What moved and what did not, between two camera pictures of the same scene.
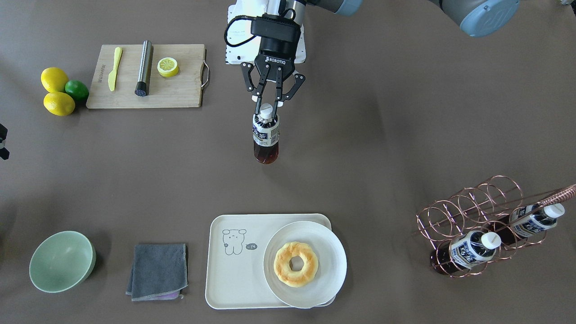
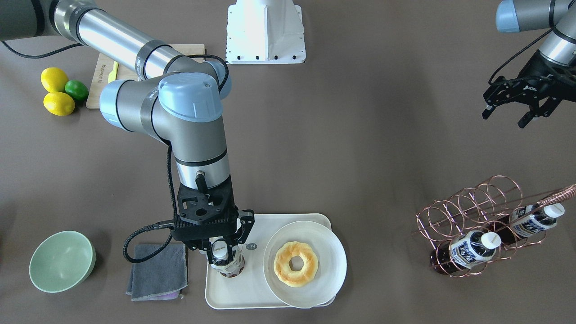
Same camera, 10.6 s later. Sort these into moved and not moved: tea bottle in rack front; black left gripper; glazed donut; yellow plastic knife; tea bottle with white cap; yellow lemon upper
Moved: black left gripper; tea bottle with white cap
Not moved: glazed donut; tea bottle in rack front; yellow lemon upper; yellow plastic knife
